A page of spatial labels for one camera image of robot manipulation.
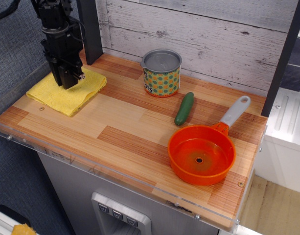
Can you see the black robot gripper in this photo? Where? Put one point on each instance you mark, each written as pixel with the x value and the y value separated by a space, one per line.
pixel 63 40

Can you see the yellow cloth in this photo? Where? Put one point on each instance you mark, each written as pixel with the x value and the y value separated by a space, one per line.
pixel 70 101

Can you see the clear acrylic table guard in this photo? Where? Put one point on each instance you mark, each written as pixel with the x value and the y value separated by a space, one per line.
pixel 131 159

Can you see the patterned tin can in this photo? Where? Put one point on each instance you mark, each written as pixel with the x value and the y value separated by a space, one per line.
pixel 161 72

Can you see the green toy cucumber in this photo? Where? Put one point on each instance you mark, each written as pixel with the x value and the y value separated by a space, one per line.
pixel 184 109

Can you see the silver dispenser button panel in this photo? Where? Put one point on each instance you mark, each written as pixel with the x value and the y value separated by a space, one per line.
pixel 115 218

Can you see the white toy sink unit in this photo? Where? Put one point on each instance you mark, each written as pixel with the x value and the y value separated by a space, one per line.
pixel 278 159

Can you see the dark left support post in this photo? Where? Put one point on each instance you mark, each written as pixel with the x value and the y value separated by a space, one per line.
pixel 92 43

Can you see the dark support post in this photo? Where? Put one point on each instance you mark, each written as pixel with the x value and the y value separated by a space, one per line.
pixel 282 63
pixel 92 43

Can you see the orange pot grey handle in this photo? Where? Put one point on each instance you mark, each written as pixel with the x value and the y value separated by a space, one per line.
pixel 203 155

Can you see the dark right support post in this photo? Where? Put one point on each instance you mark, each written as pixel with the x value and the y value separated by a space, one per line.
pixel 282 63

